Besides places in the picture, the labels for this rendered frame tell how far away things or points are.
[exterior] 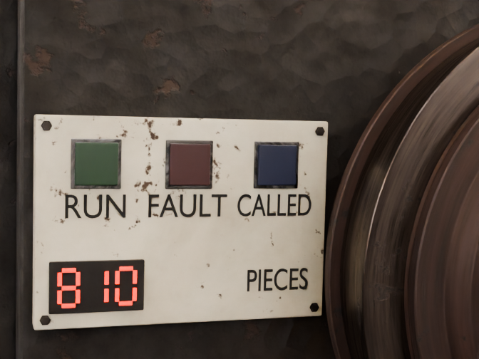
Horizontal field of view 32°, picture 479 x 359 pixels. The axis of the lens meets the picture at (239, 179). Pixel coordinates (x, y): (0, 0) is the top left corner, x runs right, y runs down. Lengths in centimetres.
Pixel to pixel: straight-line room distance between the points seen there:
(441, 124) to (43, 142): 32
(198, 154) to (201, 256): 9
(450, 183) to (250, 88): 21
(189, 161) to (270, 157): 7
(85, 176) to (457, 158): 30
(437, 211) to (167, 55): 27
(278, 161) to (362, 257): 14
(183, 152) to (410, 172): 20
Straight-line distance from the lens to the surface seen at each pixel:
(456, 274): 65
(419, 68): 73
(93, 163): 70
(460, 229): 65
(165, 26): 74
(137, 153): 71
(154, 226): 72
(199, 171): 72
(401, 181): 65
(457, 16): 85
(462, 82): 67
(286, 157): 75
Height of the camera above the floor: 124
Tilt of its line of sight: 4 degrees down
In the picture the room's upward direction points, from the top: 1 degrees clockwise
